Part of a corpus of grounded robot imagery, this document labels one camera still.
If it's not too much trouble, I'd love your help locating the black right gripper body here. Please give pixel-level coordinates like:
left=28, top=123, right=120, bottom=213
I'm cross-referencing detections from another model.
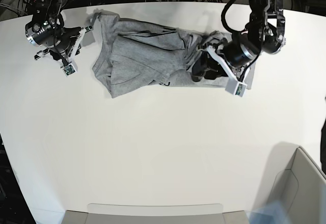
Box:
left=25, top=20, right=82, bottom=53

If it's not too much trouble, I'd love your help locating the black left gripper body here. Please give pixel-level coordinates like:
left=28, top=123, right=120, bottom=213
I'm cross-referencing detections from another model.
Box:
left=222, top=37, right=260, bottom=68

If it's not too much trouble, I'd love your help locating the grey T-shirt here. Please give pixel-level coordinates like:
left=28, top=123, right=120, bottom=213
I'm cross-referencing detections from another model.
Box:
left=91, top=12, right=257, bottom=99

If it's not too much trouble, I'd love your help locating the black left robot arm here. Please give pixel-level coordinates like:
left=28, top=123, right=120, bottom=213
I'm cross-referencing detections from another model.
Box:
left=191, top=0, right=286, bottom=82

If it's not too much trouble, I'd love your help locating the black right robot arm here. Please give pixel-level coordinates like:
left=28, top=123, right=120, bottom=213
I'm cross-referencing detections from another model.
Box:
left=25, top=0, right=81, bottom=53

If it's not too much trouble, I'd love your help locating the grey cardboard box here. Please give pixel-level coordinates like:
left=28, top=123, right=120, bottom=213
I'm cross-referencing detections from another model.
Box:
left=269, top=147, right=325, bottom=223

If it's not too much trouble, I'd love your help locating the blue transparent bag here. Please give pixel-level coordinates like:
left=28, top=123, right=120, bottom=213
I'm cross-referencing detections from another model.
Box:
left=247, top=201, right=292, bottom=224

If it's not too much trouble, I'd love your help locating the grey plastic tray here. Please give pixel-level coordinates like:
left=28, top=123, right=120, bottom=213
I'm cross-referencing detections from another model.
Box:
left=62, top=203, right=249, bottom=223

